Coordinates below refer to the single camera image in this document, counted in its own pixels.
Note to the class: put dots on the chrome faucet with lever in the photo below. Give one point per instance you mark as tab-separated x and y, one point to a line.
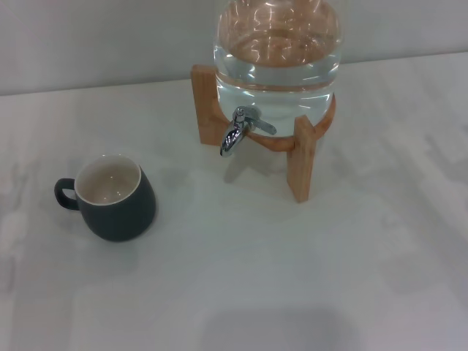
231	140

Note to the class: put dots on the wooden dispenser stand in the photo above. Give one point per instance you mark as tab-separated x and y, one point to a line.
301	164

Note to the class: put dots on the black ceramic cup white inside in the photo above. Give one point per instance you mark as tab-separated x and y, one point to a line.
117	219

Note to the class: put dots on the clear glass water dispenser jar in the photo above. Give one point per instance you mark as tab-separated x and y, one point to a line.
278	73

